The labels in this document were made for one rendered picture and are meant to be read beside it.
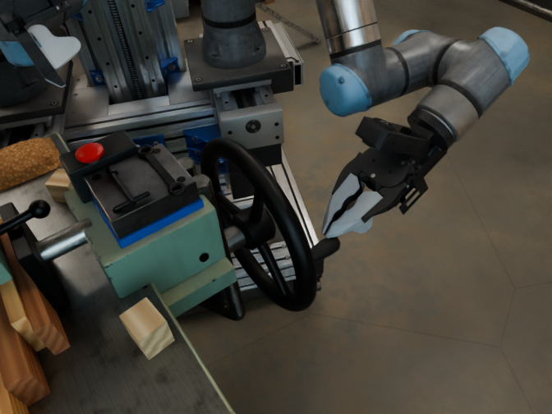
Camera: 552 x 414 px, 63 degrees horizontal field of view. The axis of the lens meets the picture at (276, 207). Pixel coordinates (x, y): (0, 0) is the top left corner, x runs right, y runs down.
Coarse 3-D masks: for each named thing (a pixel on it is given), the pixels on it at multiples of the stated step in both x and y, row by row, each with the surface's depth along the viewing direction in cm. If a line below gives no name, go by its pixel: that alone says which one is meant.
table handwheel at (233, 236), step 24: (216, 144) 62; (240, 144) 60; (216, 168) 73; (240, 168) 58; (264, 168) 57; (216, 192) 76; (264, 192) 55; (240, 216) 66; (264, 216) 66; (288, 216) 55; (240, 240) 66; (264, 240) 67; (288, 240) 56; (312, 264) 57; (264, 288) 75; (288, 288) 70; (312, 288) 59
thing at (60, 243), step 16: (0, 208) 47; (80, 224) 49; (16, 240) 44; (32, 240) 47; (48, 240) 48; (64, 240) 48; (80, 240) 49; (16, 256) 43; (32, 256) 43; (48, 256) 48; (32, 272) 44; (48, 272) 47; (48, 288) 46; (64, 304) 49
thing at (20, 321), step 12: (0, 240) 50; (12, 276) 46; (0, 288) 45; (12, 288) 45; (12, 300) 44; (12, 312) 43; (24, 312) 43; (12, 324) 42; (24, 324) 43; (24, 336) 44; (36, 336) 45; (36, 348) 46
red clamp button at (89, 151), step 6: (90, 144) 49; (96, 144) 49; (78, 150) 49; (84, 150) 48; (90, 150) 48; (96, 150) 48; (102, 150) 49; (78, 156) 48; (84, 156) 48; (90, 156) 48; (96, 156) 48; (84, 162) 48; (90, 162) 49
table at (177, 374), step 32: (0, 192) 63; (32, 192) 63; (32, 224) 58; (64, 224) 58; (64, 256) 54; (64, 288) 51; (96, 288) 51; (192, 288) 54; (64, 320) 48; (96, 320) 48; (64, 352) 46; (96, 352) 45; (128, 352) 45; (160, 352) 45; (192, 352) 45; (64, 384) 43; (96, 384) 43; (128, 384) 43; (160, 384) 43; (192, 384) 43
